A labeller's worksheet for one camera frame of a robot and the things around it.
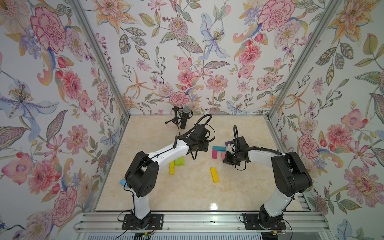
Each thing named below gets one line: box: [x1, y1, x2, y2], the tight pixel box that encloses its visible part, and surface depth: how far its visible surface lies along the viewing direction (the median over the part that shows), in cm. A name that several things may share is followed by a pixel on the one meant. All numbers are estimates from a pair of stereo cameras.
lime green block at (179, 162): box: [174, 160, 185, 166], surface depth 97 cm
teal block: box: [212, 146, 227, 152], surface depth 103 cm
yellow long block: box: [169, 160, 175, 175], surface depth 95 cm
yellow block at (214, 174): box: [210, 167, 220, 183], surface depth 91 cm
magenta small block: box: [212, 150, 217, 159], surface depth 100 cm
